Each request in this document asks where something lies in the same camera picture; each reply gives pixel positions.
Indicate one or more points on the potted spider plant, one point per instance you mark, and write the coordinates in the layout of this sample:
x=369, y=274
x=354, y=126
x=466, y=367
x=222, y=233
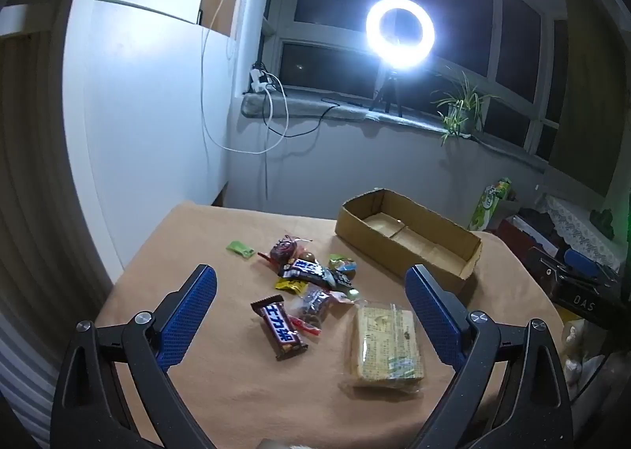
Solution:
x=460, y=108

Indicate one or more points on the green lid jelly cup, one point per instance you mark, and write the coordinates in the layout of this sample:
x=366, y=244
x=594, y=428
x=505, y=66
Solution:
x=343, y=264

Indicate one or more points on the green candy packet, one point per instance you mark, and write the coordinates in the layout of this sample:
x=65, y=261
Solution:
x=241, y=249

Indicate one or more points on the red dates snack bag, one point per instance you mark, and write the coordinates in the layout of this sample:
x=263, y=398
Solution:
x=285, y=249

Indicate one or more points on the yellow snack packet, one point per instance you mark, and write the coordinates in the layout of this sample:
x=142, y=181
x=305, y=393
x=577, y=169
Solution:
x=293, y=286

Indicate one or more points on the power strip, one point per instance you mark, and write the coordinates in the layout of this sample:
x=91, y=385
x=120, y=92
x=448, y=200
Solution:
x=259, y=79

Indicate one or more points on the red box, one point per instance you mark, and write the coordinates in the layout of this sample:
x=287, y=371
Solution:
x=520, y=237

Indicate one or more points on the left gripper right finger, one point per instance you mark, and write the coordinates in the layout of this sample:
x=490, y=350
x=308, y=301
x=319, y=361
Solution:
x=508, y=390

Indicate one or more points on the clear bag dark candies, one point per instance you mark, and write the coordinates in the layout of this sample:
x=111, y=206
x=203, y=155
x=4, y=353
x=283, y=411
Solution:
x=309, y=311

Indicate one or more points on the brown jelly cup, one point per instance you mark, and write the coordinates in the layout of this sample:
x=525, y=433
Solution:
x=307, y=256

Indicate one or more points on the white lace cloth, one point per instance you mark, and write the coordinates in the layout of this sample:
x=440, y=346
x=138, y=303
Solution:
x=572, y=223

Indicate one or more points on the cardboard box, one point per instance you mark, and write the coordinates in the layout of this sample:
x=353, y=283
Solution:
x=398, y=233

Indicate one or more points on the biscuit pack clear wrapper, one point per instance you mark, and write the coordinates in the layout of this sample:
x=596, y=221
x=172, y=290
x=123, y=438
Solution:
x=384, y=348

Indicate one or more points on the ring light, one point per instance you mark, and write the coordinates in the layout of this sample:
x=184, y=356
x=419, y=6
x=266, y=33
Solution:
x=400, y=33

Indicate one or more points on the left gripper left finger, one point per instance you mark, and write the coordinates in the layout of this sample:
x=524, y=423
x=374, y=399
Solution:
x=90, y=408

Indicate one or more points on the brown snickers bar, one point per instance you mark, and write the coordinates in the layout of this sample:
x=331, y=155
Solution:
x=287, y=342

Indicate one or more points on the grey windowsill cloth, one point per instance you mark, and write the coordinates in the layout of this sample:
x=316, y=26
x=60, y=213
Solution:
x=310, y=105

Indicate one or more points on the black tripod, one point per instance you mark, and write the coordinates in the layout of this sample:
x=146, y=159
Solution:
x=388, y=97

